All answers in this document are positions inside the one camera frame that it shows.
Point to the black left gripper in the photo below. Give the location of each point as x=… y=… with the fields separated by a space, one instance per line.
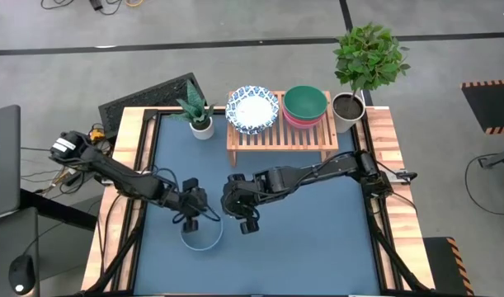
x=189 y=203

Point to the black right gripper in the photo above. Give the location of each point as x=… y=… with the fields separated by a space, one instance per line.
x=239 y=200

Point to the blue plastic bowl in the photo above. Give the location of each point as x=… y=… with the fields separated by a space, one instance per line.
x=203 y=240

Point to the red plastic bowl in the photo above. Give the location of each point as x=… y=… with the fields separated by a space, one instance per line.
x=290 y=119

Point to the green plastic bowl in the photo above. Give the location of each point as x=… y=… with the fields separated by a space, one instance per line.
x=305 y=102

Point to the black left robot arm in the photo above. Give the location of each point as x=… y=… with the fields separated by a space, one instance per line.
x=119 y=181

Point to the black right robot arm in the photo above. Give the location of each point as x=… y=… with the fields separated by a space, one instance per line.
x=317 y=169

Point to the wooden slatted shelf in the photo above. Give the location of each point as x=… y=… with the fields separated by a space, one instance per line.
x=284 y=138

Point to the blue table mat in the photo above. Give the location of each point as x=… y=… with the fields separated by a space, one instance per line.
x=297 y=255

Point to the snake plant in white pot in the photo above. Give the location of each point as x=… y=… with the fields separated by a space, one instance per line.
x=198 y=119

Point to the yellow connector plug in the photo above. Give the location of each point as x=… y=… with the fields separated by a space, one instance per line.
x=97 y=134

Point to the black perforated floor mat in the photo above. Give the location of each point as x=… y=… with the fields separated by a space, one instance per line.
x=152 y=97

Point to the black computer mouse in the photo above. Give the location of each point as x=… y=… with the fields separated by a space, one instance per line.
x=21 y=274

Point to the grey desk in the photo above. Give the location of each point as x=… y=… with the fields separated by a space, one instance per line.
x=0 y=247

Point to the black hazard-striped floor mat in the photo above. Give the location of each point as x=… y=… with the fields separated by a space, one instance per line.
x=493 y=105
x=441 y=264

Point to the grey laptop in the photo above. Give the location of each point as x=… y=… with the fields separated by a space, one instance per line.
x=2 y=161

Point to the leafy tree plant in pot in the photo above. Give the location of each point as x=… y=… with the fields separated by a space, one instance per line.
x=369 y=55

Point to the black power adapter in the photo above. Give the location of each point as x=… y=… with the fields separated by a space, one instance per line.
x=97 y=4

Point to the grey stand foot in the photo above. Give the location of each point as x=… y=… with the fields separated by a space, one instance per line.
x=499 y=156

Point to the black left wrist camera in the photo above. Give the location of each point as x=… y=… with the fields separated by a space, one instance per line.
x=189 y=184

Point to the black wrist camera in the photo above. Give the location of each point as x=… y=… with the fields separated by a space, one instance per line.
x=236 y=178
x=189 y=184

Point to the black metal table frame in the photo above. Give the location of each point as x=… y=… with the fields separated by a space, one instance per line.
x=141 y=231

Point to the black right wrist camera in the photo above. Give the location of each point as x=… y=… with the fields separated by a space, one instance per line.
x=236 y=178

